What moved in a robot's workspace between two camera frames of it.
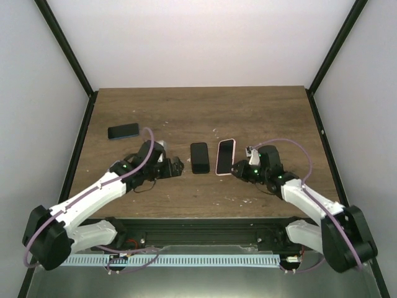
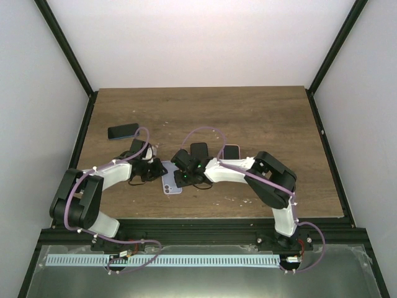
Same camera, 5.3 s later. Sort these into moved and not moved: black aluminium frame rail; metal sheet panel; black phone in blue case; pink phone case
Moved: pink phone case
Not moved: metal sheet panel; black phone in blue case; black aluminium frame rail
